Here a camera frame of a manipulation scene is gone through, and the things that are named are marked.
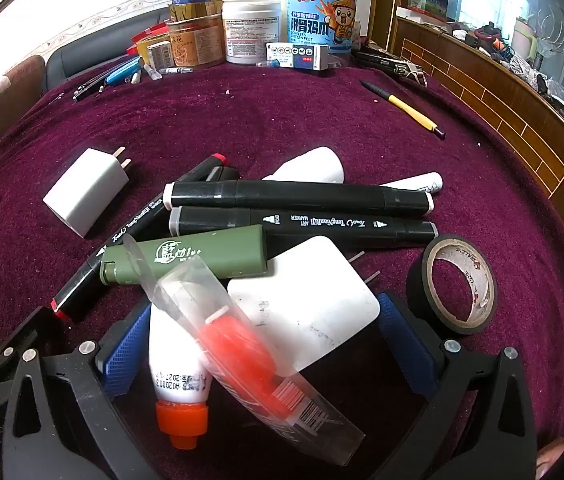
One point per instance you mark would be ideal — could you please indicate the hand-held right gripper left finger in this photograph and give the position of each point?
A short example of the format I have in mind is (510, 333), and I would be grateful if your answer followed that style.
(121, 350)

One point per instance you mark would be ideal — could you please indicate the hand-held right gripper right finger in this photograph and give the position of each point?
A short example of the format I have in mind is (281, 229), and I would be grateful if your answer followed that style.
(407, 345)

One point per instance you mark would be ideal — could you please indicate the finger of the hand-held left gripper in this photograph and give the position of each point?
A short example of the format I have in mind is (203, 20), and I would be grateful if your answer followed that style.
(16, 335)

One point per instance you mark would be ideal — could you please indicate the white glue bottle orange cap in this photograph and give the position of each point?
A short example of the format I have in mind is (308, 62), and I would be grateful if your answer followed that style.
(171, 360)

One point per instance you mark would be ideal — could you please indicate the clear pack with orange item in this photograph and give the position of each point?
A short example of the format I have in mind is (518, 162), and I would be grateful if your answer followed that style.
(242, 355)

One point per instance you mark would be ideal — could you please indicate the red-capped black marker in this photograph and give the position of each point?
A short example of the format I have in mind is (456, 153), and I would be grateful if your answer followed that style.
(136, 220)

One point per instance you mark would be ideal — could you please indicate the green lighter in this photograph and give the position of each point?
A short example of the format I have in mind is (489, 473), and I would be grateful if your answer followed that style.
(221, 255)

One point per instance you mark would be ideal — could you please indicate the white cube charger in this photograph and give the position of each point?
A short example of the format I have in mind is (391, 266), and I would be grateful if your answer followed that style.
(84, 200)

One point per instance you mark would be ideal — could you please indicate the person's right hand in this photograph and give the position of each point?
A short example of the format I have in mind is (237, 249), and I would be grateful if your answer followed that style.
(552, 462)

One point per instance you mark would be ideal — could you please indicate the black tape roll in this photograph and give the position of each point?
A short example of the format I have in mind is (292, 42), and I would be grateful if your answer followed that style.
(417, 285)

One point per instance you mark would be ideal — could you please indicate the flat white charger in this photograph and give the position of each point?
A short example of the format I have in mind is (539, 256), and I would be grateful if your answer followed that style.
(312, 305)

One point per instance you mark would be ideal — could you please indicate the black marker with white print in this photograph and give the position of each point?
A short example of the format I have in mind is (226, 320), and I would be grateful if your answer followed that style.
(312, 225)

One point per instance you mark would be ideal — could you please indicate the white marker pen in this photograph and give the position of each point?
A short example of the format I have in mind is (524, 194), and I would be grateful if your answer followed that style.
(422, 182)

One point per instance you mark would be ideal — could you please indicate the black marker with white ends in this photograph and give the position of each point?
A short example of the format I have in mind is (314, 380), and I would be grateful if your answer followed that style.
(312, 195)

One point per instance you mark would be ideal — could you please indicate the white plastic bottle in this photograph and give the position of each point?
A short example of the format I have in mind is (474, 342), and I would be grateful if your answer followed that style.
(312, 165)

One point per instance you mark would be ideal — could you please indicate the yellow and black pen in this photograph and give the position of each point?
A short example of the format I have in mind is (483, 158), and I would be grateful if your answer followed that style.
(412, 110)

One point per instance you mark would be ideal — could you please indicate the brown armchair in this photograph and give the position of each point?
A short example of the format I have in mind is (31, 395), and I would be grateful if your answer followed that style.
(21, 80)

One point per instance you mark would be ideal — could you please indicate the black hand tool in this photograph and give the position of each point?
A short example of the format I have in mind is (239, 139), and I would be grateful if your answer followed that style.
(89, 90)

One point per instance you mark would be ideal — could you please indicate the wooden cabinet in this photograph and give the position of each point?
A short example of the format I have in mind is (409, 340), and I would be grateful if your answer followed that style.
(487, 90)

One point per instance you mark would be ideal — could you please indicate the black leather sofa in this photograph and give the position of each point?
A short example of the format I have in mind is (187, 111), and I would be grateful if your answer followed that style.
(76, 60)

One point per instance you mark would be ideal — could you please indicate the blue stapler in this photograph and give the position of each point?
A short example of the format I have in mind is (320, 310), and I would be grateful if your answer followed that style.
(124, 72)

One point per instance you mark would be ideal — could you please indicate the black folding pliers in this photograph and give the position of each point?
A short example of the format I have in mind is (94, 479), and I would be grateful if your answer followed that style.
(382, 60)

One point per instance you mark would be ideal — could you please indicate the white and blue small box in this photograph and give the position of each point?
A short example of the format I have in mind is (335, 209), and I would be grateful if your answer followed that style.
(302, 55)

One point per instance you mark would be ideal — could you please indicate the red flat box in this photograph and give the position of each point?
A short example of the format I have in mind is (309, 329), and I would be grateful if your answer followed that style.
(144, 35)

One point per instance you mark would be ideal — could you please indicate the pale green cup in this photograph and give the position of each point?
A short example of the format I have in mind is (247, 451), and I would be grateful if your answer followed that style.
(527, 42)

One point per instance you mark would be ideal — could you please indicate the clear jar with blue label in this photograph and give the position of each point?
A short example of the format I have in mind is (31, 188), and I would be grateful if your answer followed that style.
(322, 20)

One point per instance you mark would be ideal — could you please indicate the white plastic jar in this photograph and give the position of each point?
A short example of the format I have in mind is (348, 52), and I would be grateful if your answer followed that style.
(252, 30)

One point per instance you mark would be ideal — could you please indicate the yellow brown carton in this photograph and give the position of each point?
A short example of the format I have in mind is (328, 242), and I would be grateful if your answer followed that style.
(204, 11)

